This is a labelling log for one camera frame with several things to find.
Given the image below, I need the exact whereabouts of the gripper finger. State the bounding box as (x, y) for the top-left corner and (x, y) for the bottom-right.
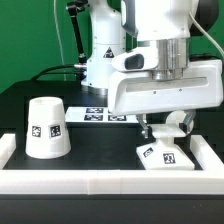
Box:
(136, 114), (152, 138)
(179, 110), (196, 134)

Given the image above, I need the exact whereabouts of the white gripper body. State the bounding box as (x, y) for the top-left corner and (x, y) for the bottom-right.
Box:
(108, 60), (223, 116)

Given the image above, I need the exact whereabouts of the white lamp base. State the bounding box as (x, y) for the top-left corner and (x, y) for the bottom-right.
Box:
(136, 124), (195, 170)

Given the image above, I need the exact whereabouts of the white lamp bulb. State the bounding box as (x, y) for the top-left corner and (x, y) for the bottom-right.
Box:
(166, 111), (186, 126)

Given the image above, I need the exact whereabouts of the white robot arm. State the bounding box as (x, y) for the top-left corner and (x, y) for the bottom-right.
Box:
(82, 0), (223, 133)

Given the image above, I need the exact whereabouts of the white lamp shade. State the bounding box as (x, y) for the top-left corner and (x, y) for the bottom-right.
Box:
(26, 97), (71, 159)

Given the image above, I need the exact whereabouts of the white marker sheet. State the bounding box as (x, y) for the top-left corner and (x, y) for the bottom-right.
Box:
(65, 107), (137, 123)

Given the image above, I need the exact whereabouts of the white U-shaped fence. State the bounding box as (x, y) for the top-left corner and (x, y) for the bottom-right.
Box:
(0, 134), (224, 195)

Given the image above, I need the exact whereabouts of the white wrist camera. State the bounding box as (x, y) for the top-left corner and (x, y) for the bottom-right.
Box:
(112, 48), (159, 72)

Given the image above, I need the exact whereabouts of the black cable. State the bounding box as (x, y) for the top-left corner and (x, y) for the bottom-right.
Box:
(30, 63), (88, 82)

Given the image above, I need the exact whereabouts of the white cable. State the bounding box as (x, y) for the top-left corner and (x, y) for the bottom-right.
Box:
(53, 0), (66, 67)

